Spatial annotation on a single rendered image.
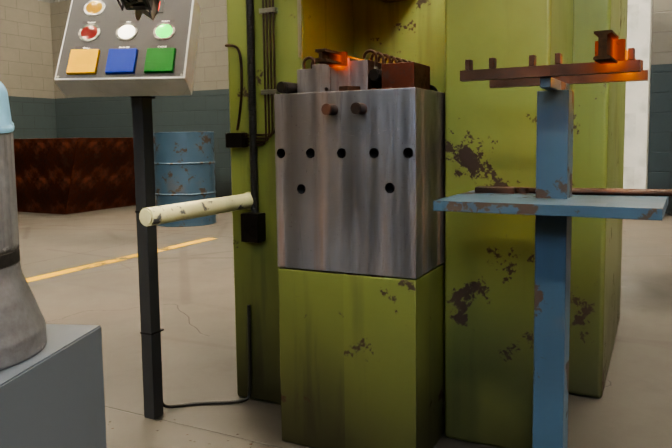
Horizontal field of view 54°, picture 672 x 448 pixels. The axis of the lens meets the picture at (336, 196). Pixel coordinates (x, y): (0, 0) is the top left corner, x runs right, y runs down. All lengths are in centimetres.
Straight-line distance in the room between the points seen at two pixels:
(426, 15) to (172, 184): 445
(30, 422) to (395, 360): 109
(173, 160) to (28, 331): 559
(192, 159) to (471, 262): 474
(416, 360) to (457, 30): 82
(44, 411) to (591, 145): 171
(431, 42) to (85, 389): 160
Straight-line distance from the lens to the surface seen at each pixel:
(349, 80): 165
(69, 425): 74
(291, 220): 167
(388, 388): 166
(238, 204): 188
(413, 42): 211
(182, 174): 622
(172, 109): 976
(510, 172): 166
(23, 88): 1114
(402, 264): 156
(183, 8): 188
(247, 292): 203
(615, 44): 119
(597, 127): 208
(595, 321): 215
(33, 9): 1145
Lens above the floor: 80
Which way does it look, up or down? 5 degrees down
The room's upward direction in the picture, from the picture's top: 1 degrees counter-clockwise
